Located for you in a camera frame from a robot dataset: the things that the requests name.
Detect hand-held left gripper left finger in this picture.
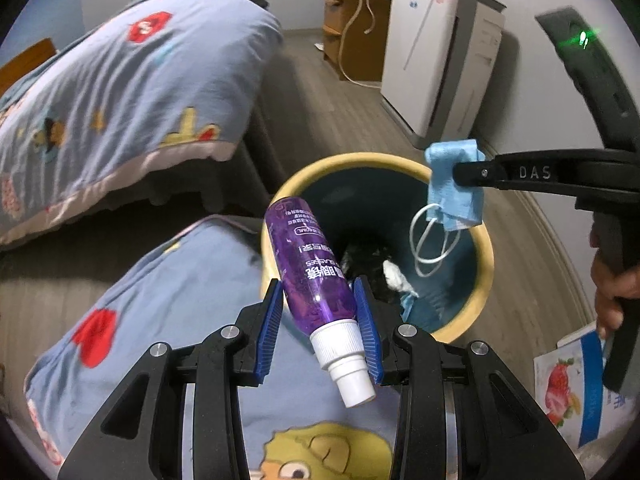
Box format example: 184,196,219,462
57,278,285,480

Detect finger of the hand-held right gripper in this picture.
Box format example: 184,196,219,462
452,149,576,192

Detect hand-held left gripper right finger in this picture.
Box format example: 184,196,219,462
352,276,586,480

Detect white and red snack wrapper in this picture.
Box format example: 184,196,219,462
382,259,421,295

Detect blue face mask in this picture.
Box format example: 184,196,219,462
410,139,486,278

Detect purple spray bottle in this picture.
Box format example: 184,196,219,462
263,197,377,408

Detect yellow and teal waste bin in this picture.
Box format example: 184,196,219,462
260,152,496,346

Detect person's right hand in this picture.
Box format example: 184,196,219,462
590,225,640,341

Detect blue packet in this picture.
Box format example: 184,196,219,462
397,292,421,321

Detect blue cartoon printed blanket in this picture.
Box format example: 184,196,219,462
0,0,283,246
22,215,401,480

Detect white air purifier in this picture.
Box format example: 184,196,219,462
381,0,506,150

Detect grey bed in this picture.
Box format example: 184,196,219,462
100,10,296,221

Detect strawberry print box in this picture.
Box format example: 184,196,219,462
532,320,636,448

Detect wooden nightstand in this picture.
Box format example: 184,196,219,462
322,0,393,83

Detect wooden headboard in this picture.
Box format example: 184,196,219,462
0,37,58,96

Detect white cable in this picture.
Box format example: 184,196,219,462
339,0,383,88

